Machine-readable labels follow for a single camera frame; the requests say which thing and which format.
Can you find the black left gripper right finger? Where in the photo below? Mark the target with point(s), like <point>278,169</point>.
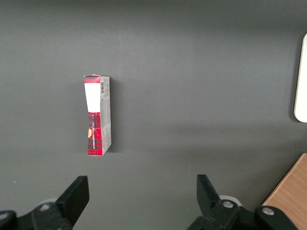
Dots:
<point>208,201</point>

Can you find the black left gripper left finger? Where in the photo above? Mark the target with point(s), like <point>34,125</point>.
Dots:
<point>72,203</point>

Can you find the wooden drawer cabinet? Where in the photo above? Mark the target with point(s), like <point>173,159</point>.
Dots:
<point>292,191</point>

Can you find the red tartan cardboard box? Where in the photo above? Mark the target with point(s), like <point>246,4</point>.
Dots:
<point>96,129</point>

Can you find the white rectangular plastic tray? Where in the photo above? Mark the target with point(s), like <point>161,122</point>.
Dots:
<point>301,95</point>

